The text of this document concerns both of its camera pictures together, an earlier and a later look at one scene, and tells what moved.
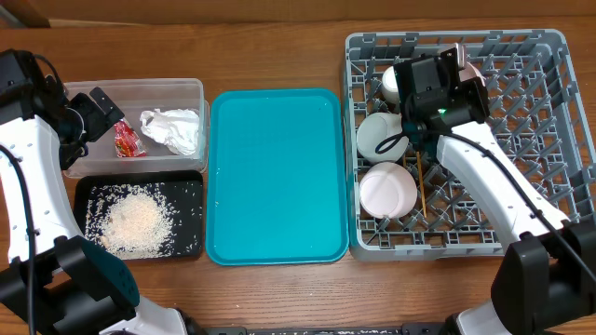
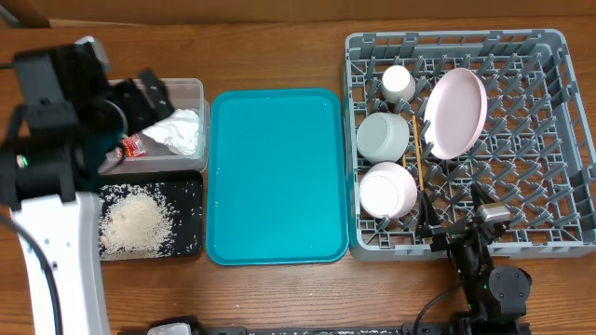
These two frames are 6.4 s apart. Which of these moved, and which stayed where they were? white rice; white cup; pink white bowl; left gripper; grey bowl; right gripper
Moved: left gripper; right gripper
Stayed: white cup; grey bowl; pink white bowl; white rice
